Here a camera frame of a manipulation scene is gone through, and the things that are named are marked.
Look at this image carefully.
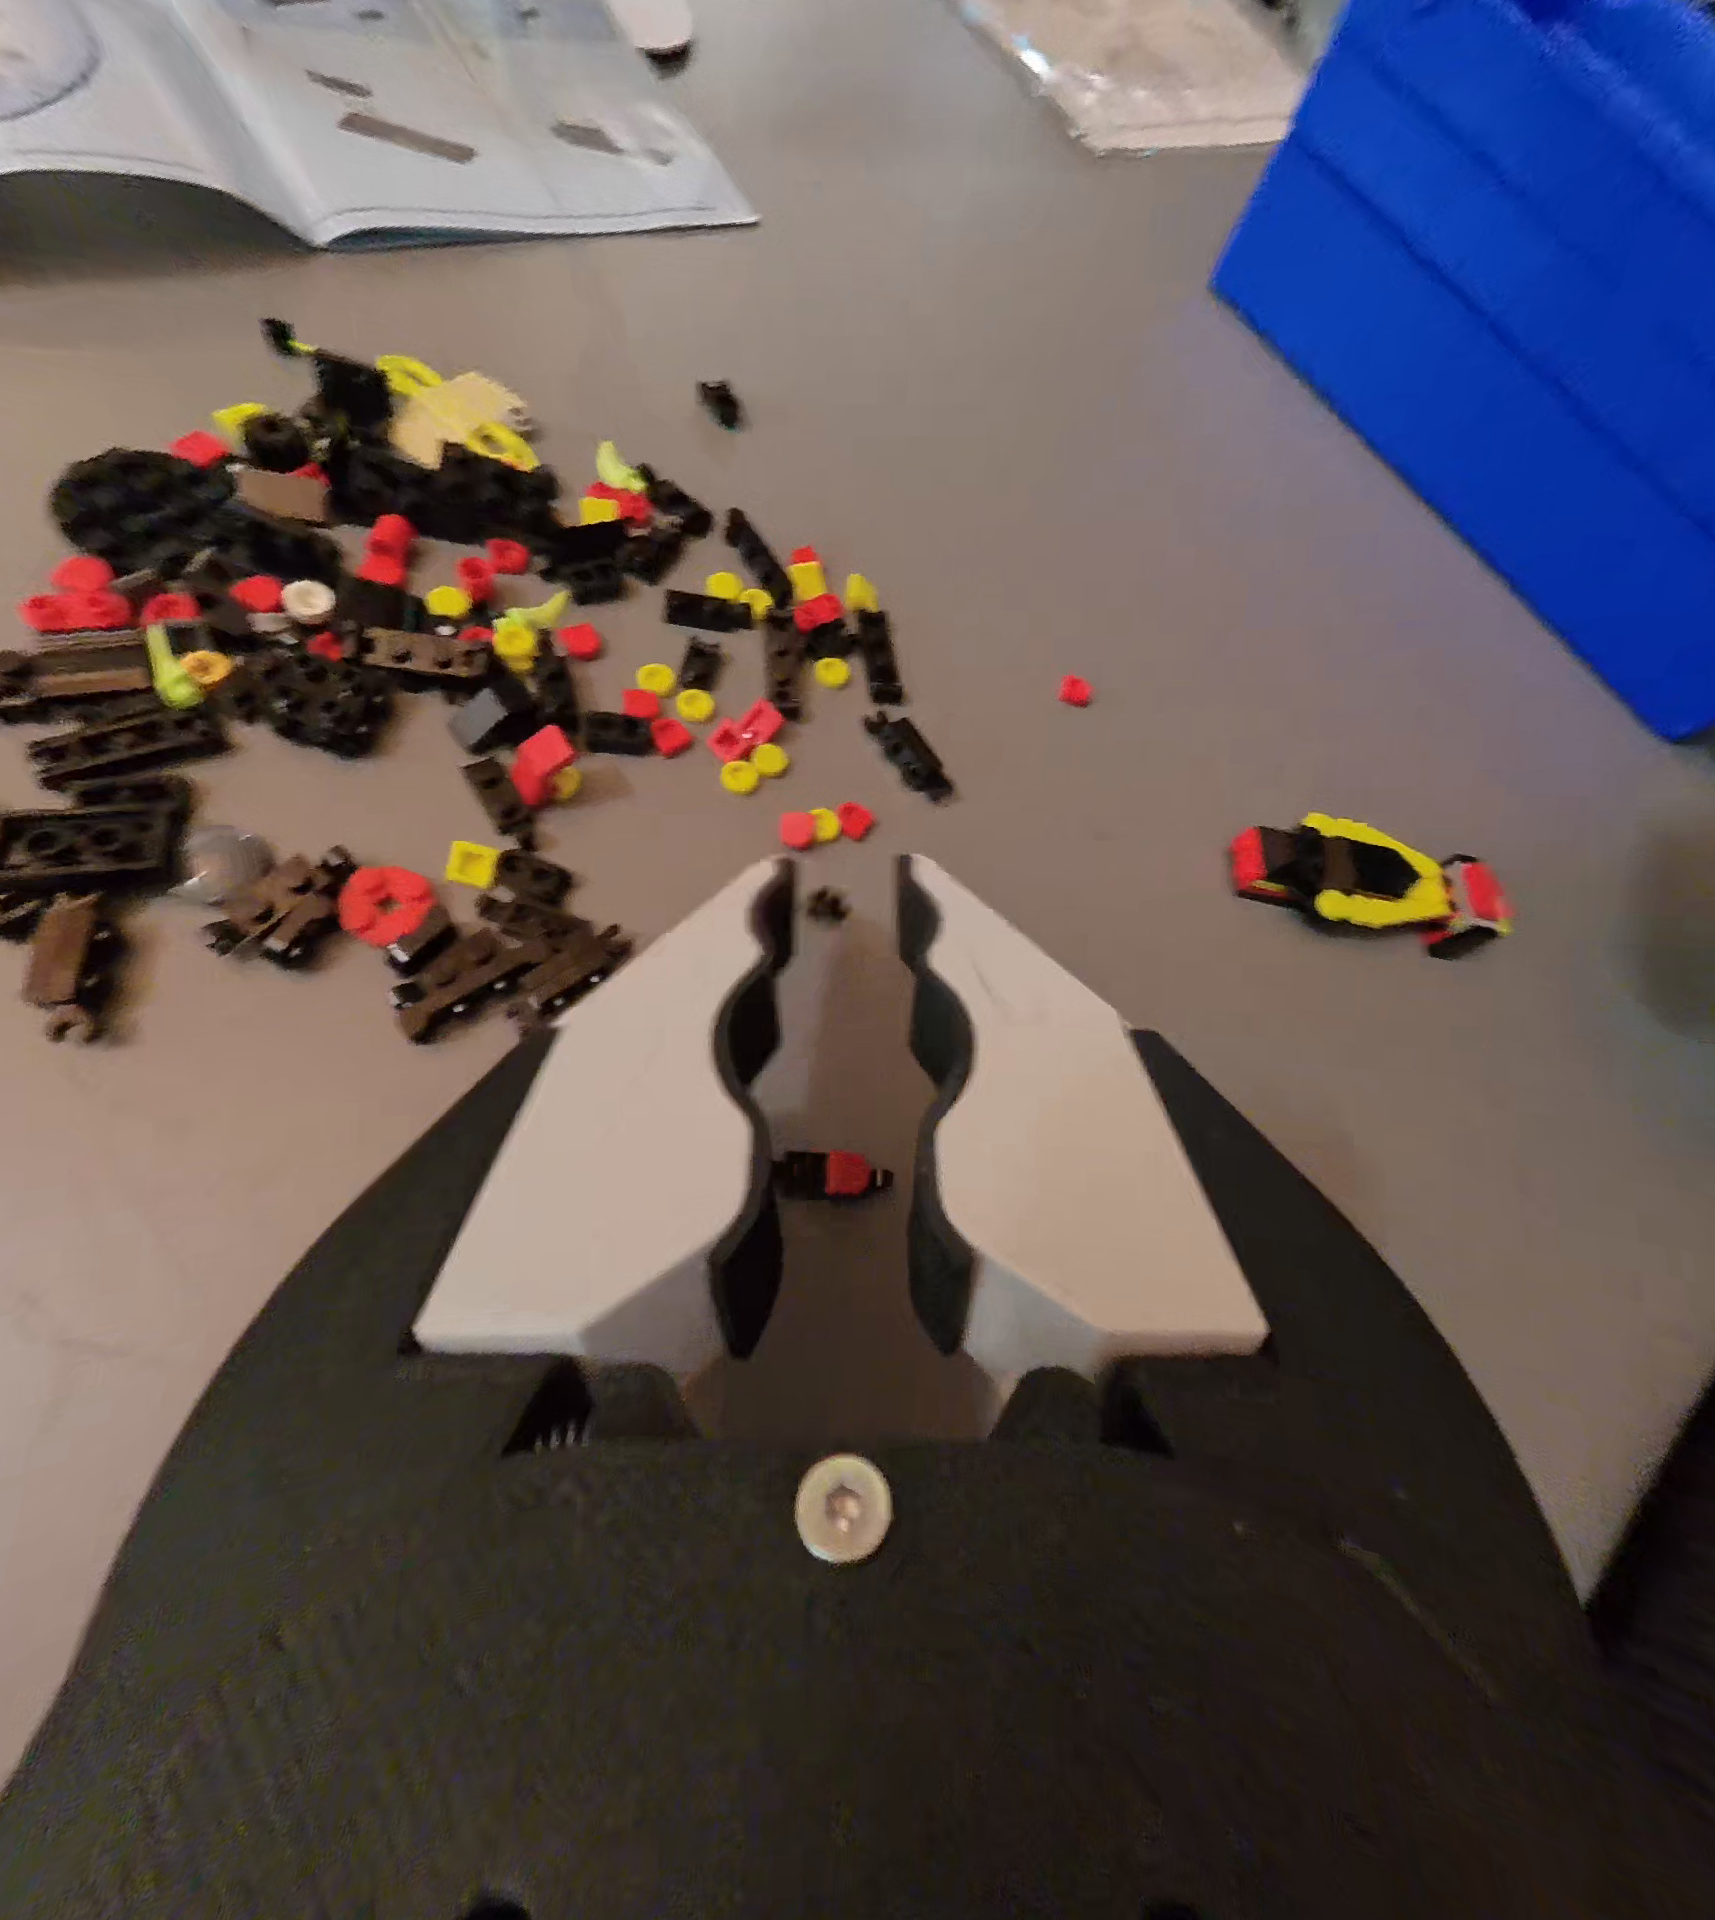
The clear plastic bag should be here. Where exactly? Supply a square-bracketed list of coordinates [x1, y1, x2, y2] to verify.
[952, 0, 1311, 158]

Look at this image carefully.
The pile of lego pieces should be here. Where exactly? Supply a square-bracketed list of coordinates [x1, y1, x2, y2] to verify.
[0, 314, 958, 1050]

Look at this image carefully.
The yellow red lego car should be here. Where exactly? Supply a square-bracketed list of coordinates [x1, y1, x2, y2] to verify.
[1228, 811, 1517, 963]

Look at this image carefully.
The lego instruction booklet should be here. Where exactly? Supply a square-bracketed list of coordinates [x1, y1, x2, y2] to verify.
[0, 0, 764, 252]

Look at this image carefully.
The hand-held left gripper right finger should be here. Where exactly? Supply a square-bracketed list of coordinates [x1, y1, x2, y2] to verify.
[896, 854, 1271, 1422]

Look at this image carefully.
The blue plastic bin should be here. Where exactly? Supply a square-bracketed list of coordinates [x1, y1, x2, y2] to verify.
[1210, 0, 1715, 746]

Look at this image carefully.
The red black rounded lego piece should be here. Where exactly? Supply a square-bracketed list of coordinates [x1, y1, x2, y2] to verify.
[772, 1147, 898, 1206]

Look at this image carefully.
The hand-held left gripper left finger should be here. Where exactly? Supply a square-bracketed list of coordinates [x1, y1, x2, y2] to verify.
[412, 859, 800, 1398]

